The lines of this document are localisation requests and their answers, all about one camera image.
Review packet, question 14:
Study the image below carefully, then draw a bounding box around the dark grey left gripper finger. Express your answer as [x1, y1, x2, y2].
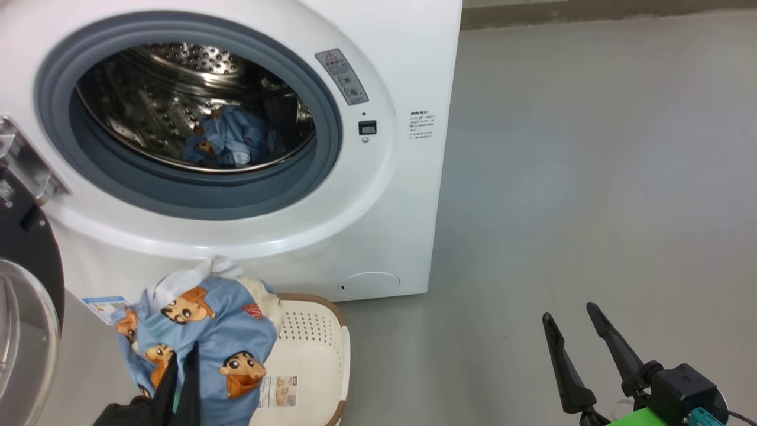
[152, 353, 179, 426]
[174, 341, 202, 426]

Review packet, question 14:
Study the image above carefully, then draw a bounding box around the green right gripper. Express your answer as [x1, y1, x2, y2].
[542, 302, 669, 426]

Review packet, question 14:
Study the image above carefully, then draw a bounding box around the blue cartoon print garment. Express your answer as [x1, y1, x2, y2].
[180, 106, 279, 168]
[112, 256, 284, 426]

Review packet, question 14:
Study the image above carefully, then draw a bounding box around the black round washer door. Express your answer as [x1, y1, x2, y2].
[0, 166, 66, 426]

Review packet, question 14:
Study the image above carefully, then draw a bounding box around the basket product label sticker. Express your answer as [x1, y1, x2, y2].
[257, 375, 299, 409]

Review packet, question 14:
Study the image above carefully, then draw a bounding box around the cream perforated laundry basket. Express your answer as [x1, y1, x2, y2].
[248, 293, 351, 426]

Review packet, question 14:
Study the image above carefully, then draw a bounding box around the white front-load washing machine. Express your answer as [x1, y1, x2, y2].
[0, 0, 463, 325]

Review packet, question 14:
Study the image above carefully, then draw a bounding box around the metal washer door hinge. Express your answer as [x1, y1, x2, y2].
[0, 115, 71, 205]

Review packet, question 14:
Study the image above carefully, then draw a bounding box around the blue energy label sticker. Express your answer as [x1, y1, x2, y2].
[83, 296, 130, 325]

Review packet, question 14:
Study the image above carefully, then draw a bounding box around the grey printed text label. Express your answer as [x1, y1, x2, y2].
[409, 109, 437, 143]

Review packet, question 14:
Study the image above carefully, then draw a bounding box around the grey warning sticker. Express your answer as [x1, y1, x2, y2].
[315, 49, 370, 107]

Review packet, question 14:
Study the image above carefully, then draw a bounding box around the teal right cable connector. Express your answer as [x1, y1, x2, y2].
[689, 407, 726, 426]

